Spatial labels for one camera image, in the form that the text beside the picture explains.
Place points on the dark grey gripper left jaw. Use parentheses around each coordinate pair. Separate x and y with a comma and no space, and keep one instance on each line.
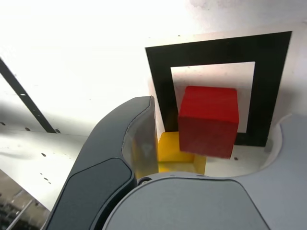
(100,153)

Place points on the black tape strip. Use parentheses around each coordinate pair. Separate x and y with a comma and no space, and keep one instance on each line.
(26,98)

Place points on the yellow cube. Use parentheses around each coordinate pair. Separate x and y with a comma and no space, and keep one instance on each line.
(172,153)

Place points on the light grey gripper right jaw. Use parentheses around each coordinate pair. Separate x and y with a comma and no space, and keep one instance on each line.
(196,206)

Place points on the red cube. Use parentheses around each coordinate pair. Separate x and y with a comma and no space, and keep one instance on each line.
(206,129)

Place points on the black tape square outline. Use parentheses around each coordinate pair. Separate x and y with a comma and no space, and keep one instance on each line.
(271,72)

